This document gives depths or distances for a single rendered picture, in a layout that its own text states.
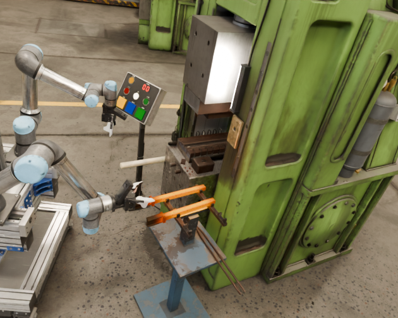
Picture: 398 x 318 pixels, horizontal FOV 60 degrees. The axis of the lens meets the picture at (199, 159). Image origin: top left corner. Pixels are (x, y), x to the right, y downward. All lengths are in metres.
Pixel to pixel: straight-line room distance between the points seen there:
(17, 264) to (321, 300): 2.18
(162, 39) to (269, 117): 5.28
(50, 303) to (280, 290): 1.64
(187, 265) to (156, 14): 5.44
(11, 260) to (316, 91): 2.15
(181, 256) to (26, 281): 1.02
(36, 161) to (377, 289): 2.74
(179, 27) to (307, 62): 5.12
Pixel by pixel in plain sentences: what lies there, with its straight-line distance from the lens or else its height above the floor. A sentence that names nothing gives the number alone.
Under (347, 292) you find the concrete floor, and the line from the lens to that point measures 3.14.
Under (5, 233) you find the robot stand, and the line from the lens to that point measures 2.11.
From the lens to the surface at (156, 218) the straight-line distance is 1.71.
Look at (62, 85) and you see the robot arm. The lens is 2.12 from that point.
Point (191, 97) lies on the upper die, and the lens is 2.08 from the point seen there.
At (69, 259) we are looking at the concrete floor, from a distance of 2.82.
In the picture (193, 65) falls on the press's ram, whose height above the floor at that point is 1.52.
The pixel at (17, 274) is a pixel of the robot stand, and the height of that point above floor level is 0.21.
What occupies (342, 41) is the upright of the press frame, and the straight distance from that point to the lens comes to 1.90.
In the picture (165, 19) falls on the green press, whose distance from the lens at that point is 6.84.
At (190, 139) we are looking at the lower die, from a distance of 2.31.
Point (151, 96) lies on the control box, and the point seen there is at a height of 1.13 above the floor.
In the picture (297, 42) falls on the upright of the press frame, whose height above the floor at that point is 1.83.
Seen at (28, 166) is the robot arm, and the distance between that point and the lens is 1.54.
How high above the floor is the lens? 2.21
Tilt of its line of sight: 35 degrees down
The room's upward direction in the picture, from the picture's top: 11 degrees clockwise
